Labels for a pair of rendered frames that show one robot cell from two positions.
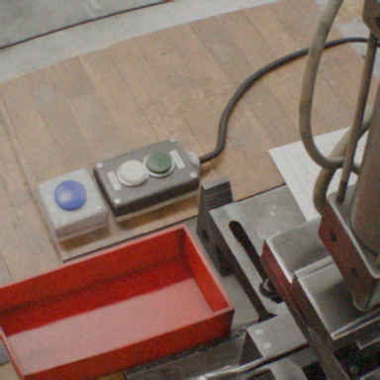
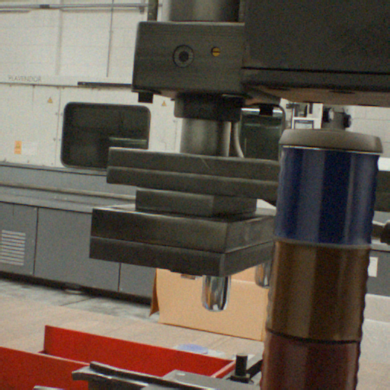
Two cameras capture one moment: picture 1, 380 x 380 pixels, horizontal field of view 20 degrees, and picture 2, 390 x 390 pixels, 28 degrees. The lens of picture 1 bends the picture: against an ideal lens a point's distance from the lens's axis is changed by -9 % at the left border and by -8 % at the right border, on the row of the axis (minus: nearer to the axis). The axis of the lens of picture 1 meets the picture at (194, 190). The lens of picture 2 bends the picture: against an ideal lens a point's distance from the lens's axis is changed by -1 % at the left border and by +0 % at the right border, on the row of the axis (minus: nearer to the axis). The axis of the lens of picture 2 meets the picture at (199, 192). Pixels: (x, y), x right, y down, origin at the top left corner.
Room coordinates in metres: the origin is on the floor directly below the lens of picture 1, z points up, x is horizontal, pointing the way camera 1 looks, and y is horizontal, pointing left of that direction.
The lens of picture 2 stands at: (0.16, -0.62, 1.18)
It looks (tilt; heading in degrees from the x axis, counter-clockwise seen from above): 3 degrees down; 52
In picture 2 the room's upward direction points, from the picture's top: 5 degrees clockwise
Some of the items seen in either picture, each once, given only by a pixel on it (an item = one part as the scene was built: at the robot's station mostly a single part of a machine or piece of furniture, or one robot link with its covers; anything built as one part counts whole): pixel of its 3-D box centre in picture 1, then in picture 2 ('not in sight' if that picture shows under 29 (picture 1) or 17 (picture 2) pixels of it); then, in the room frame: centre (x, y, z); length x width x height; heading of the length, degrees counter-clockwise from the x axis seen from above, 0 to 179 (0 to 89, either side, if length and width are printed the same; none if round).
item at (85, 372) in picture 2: (232, 376); (114, 379); (0.52, -0.06, 0.98); 0.07 x 0.02 x 0.01; 120
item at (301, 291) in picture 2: not in sight; (318, 285); (0.38, -0.42, 1.14); 0.04 x 0.04 x 0.03
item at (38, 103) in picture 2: not in sight; (153, 140); (3.66, 4.50, 1.24); 2.95 x 0.98 x 0.90; 117
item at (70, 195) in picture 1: (70, 197); (192, 354); (0.76, 0.14, 0.93); 0.04 x 0.04 x 0.02
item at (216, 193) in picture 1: (224, 227); not in sight; (0.73, -0.03, 0.95); 0.06 x 0.03 x 0.09; 30
